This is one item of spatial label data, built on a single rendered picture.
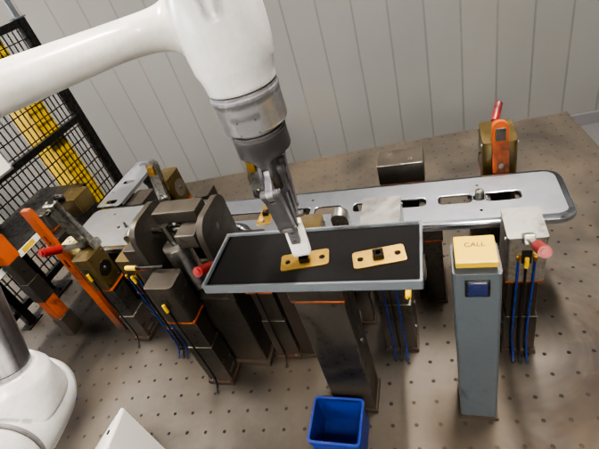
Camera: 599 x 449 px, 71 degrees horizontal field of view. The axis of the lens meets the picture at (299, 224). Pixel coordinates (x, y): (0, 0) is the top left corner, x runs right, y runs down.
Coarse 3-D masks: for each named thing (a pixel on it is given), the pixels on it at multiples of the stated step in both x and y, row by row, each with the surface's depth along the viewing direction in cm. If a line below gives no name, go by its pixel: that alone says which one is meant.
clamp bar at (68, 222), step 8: (56, 200) 104; (64, 200) 107; (48, 208) 104; (56, 208) 104; (64, 208) 106; (48, 216) 103; (56, 216) 106; (64, 216) 106; (72, 216) 108; (64, 224) 108; (72, 224) 108; (80, 224) 110; (72, 232) 110; (80, 232) 110; (80, 240) 112; (88, 240) 112
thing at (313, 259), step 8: (288, 256) 73; (304, 256) 72; (312, 256) 72; (320, 256) 71; (328, 256) 71; (288, 264) 72; (296, 264) 71; (304, 264) 71; (312, 264) 70; (320, 264) 70
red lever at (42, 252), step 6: (54, 246) 104; (60, 246) 105; (66, 246) 107; (72, 246) 109; (78, 246) 111; (84, 246) 112; (42, 252) 101; (48, 252) 102; (54, 252) 103; (60, 252) 105
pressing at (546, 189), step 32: (320, 192) 116; (352, 192) 111; (384, 192) 107; (416, 192) 104; (448, 192) 101; (544, 192) 92; (96, 224) 134; (128, 224) 129; (256, 224) 111; (448, 224) 92; (480, 224) 90
